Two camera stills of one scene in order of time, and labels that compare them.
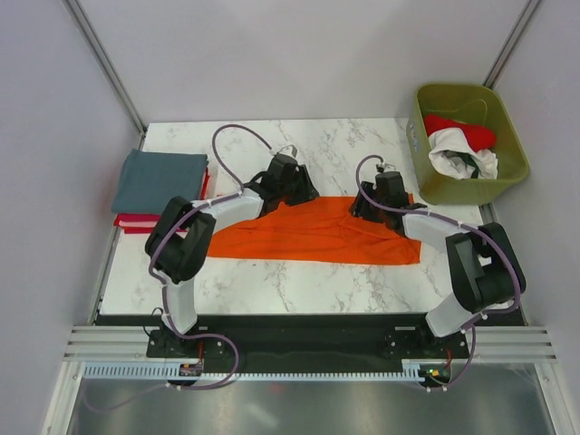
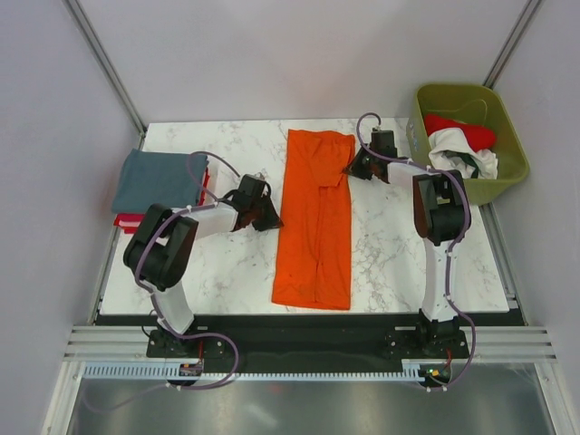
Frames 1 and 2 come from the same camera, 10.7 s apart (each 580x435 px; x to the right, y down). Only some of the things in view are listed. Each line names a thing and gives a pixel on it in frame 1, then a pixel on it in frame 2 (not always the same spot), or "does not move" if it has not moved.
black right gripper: x=356 y=209 → x=353 y=169
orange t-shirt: x=316 y=229 → x=312 y=263
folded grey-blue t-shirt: x=148 y=179 does not move
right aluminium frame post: x=512 y=43 does not move
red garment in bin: x=478 y=137 does not move
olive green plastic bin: x=468 y=103 does not move
